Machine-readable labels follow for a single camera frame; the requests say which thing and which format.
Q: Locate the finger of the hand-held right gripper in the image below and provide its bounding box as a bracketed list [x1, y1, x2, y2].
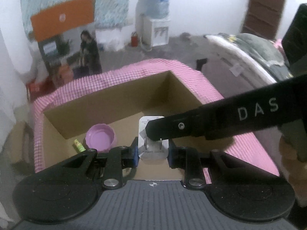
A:
[145, 105, 207, 140]

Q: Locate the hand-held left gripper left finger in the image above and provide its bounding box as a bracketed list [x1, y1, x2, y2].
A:
[61, 138, 139, 190]

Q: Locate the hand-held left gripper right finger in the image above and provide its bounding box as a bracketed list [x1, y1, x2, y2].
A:
[167, 141, 243, 190]

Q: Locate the white charger plug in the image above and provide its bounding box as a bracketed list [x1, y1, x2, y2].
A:
[137, 115, 170, 163]

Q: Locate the purple plastic lid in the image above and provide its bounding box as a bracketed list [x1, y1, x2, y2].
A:
[85, 124, 117, 153]

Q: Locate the brown cardboard box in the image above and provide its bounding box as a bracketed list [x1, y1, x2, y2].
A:
[42, 70, 224, 182]

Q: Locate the person's right hand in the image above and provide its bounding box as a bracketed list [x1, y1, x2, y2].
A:
[279, 134, 307, 207]

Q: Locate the pale quilt with label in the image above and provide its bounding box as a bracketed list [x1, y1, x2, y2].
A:
[209, 38, 277, 85]

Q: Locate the pink checkered tablecloth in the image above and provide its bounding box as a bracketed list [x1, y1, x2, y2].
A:
[32, 58, 280, 181]

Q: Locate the green lip balm tube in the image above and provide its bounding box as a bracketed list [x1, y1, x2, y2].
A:
[73, 139, 87, 153]

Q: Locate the grey blanket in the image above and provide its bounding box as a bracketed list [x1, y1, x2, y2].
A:
[236, 32, 292, 82]

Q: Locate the pink cloth item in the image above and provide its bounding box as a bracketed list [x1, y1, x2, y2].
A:
[275, 38, 289, 53]

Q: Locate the small black object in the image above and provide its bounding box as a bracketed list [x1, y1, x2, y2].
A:
[196, 57, 208, 71]

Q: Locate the white fluffy blanket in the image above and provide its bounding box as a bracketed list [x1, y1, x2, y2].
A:
[203, 33, 240, 45]

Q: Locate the red thermos flask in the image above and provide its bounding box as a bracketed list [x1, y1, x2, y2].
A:
[130, 31, 139, 47]

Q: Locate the brown wooden door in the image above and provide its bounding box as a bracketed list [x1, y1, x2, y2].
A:
[240, 0, 290, 40]

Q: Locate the small cardboard box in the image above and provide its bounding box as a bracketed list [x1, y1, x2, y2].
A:
[10, 120, 34, 166]

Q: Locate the red packet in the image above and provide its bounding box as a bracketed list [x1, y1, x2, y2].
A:
[26, 76, 56, 97]

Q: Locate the white curtain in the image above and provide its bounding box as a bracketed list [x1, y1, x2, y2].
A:
[0, 24, 46, 125]

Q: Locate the orange printed appliance box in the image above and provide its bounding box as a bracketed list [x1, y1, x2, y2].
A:
[29, 0, 104, 77]

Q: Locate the patterned wall cloth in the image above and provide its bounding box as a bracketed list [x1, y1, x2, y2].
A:
[20, 0, 141, 33]

